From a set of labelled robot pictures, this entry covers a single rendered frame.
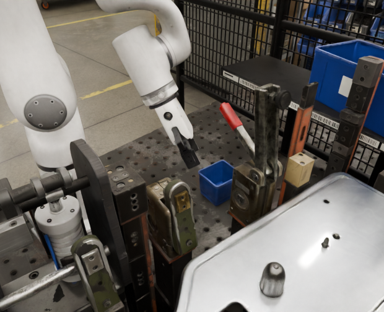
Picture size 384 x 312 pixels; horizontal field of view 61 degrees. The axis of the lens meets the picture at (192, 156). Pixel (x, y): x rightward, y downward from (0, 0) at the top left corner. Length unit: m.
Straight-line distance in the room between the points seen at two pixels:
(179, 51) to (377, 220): 0.51
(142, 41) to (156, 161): 0.60
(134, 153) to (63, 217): 0.83
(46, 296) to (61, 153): 0.31
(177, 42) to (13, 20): 0.31
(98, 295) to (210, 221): 0.57
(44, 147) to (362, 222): 0.64
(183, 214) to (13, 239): 0.23
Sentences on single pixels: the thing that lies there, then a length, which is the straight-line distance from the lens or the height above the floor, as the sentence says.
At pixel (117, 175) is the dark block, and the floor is 1.12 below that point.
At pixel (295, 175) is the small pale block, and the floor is 1.04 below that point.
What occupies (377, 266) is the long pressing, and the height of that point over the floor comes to 1.00.
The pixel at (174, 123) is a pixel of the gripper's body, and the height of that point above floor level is 1.06.
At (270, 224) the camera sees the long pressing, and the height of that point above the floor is 1.00.
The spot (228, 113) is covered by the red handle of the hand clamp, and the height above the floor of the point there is 1.14.
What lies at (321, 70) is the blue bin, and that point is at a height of 1.11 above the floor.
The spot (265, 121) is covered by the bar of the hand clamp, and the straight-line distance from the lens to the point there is 0.53.
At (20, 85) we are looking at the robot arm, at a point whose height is 1.20.
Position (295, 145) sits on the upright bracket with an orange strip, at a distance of 0.65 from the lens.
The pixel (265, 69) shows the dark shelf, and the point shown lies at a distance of 1.14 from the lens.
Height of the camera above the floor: 1.42
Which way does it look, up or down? 36 degrees down
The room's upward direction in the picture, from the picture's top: straight up
